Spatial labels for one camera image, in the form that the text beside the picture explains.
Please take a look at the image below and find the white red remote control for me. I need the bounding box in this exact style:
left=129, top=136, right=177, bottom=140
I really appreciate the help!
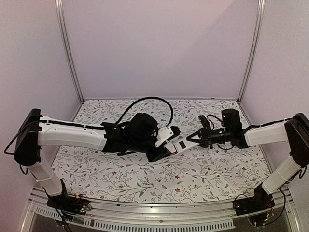
left=164, top=138, right=199, bottom=154

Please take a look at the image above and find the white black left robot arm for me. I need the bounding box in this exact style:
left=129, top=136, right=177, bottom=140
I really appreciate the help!
left=14, top=109, right=174, bottom=210

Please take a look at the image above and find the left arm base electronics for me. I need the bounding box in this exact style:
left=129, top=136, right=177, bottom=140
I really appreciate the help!
left=43, top=179, right=92, bottom=219

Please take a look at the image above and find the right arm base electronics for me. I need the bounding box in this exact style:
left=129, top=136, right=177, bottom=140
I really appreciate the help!
left=233, top=184, right=275, bottom=227

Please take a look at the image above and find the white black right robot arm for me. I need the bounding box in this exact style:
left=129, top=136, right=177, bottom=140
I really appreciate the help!
left=181, top=109, right=309, bottom=211

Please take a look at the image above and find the floral patterned table mat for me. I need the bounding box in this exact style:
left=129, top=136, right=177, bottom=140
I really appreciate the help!
left=52, top=100, right=270, bottom=203

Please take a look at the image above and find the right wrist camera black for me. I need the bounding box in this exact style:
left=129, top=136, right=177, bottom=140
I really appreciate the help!
left=198, top=115, right=214, bottom=130

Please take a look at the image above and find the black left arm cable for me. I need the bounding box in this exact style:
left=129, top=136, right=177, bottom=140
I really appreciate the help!
left=115, top=96, right=175, bottom=128

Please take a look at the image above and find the aluminium front rail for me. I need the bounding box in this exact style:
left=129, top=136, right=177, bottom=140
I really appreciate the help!
left=20, top=187, right=302, bottom=232

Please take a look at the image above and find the aluminium right frame post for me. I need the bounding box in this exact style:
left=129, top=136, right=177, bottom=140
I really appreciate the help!
left=237, top=0, right=266, bottom=104

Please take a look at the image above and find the aluminium frame post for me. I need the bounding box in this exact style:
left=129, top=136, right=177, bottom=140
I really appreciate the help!
left=237, top=0, right=266, bottom=104
left=55, top=0, right=84, bottom=103

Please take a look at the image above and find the aluminium left frame post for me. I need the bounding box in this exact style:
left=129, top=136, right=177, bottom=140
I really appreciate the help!
left=55, top=0, right=84, bottom=103

